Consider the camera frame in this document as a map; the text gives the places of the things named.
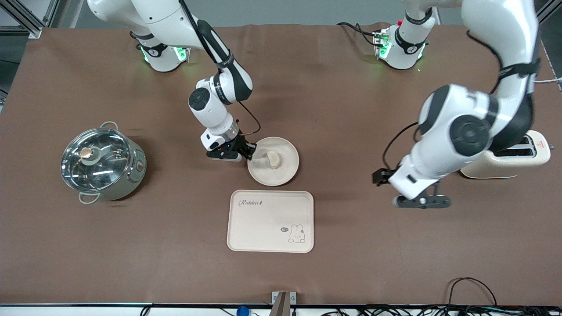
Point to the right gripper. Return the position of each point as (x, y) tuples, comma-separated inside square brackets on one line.
[(240, 142)]

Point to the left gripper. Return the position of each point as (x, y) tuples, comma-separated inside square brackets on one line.
[(377, 176)]

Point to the small white steamed bun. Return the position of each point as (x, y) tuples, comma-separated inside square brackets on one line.
[(274, 159)]

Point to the round cream plate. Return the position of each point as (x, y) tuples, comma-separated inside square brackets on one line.
[(285, 171)]

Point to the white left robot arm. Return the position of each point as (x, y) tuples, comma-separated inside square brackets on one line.
[(465, 131)]

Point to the brown table cover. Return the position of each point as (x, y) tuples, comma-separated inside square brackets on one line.
[(351, 131)]

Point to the cream rectangular rabbit tray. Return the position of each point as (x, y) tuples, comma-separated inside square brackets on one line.
[(263, 224)]

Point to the pale green cooking pot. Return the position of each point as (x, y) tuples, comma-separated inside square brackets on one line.
[(136, 175)]

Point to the white two-slot toaster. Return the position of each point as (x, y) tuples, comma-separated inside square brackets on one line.
[(505, 166)]

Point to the glass pot lid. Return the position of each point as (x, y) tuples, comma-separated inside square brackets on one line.
[(101, 171)]

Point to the blue round knob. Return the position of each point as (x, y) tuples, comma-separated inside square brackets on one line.
[(243, 311)]

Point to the grey metal bracket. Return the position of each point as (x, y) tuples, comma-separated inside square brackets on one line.
[(283, 305)]

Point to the aluminium frame profile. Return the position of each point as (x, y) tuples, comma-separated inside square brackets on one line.
[(551, 6), (26, 19)]

